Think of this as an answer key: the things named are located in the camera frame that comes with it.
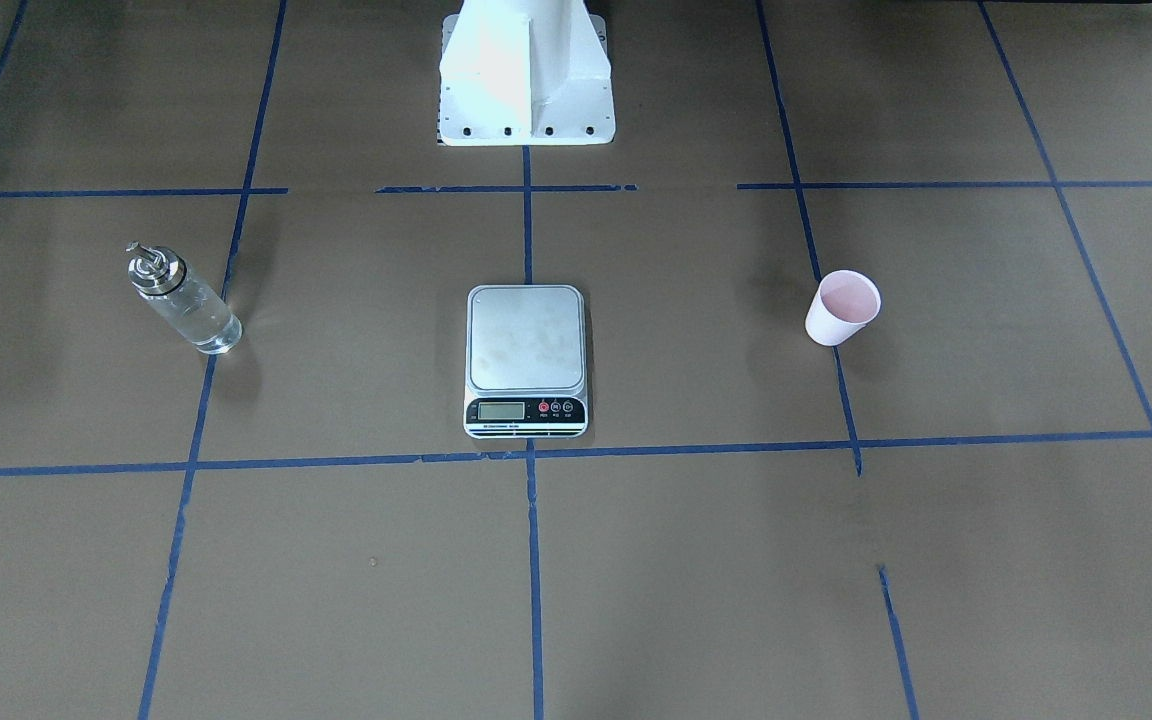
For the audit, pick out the pink plastic cup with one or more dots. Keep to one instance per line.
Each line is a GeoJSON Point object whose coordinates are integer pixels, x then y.
{"type": "Point", "coordinates": [845, 302]}

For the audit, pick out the clear glass sauce bottle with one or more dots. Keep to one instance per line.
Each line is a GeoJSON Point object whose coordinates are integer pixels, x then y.
{"type": "Point", "coordinates": [189, 305]}

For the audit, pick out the silver digital kitchen scale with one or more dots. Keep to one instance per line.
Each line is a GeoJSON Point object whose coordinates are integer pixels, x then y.
{"type": "Point", "coordinates": [526, 362]}

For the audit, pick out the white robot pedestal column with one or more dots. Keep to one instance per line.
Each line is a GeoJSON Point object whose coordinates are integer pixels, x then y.
{"type": "Point", "coordinates": [525, 73]}

